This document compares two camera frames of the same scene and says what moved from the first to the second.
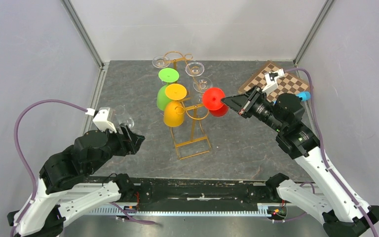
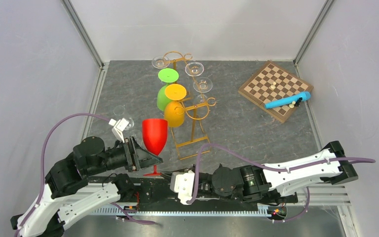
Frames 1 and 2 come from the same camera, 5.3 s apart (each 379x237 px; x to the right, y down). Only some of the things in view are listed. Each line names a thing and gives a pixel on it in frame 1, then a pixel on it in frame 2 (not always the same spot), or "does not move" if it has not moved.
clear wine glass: (194, 68) does not move
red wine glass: (212, 99) -> (155, 134)
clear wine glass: (161, 61) does not move
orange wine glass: (173, 110) does not move
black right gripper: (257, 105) -> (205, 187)
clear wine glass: (122, 118) does not move
